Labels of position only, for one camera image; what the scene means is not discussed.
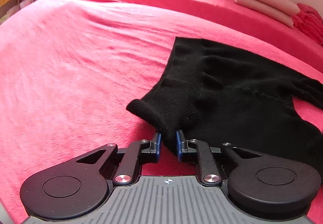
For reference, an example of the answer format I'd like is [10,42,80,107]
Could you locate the far bed red sheet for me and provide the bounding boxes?
[121,0,322,71]

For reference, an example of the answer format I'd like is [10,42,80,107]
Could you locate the black knit pants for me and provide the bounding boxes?
[126,38,322,172]

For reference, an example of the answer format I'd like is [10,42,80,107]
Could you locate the near bed pink blanket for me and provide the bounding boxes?
[1,0,322,223]

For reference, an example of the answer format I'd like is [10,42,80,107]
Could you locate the red crumpled blanket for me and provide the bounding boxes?
[292,3,323,46]

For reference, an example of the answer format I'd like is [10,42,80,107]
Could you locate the lower beige folded pillow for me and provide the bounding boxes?
[234,0,294,28]

